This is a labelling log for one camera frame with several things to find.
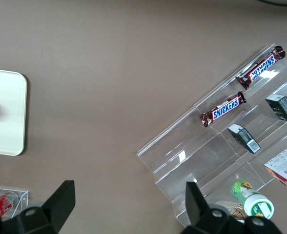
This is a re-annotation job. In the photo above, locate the cream plastic tray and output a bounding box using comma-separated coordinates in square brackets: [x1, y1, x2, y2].
[0, 68, 28, 156]

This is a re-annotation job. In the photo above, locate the white red barcode snack box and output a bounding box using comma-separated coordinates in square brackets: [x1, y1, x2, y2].
[264, 146, 287, 195]

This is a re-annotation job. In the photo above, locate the clear acrylic stepped display stand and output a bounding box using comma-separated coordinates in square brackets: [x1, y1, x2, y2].
[137, 43, 287, 229]

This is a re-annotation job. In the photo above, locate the Snickers chocolate bar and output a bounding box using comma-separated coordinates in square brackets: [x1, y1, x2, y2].
[235, 45, 286, 90]
[198, 91, 246, 128]

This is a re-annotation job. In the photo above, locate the clear acrylic bottle rack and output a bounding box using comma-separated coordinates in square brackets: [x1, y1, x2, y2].
[0, 186, 29, 219]

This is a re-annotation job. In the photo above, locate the small black carton box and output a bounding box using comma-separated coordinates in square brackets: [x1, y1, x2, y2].
[227, 123, 261, 154]
[265, 94, 287, 124]

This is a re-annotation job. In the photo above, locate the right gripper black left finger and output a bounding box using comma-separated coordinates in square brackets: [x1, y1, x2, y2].
[0, 180, 76, 234]

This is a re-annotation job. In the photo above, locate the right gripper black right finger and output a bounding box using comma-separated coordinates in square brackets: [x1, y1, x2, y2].
[180, 181, 285, 234]

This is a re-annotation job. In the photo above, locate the green white lidded cup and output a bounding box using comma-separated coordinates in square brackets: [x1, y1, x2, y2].
[231, 180, 275, 220]

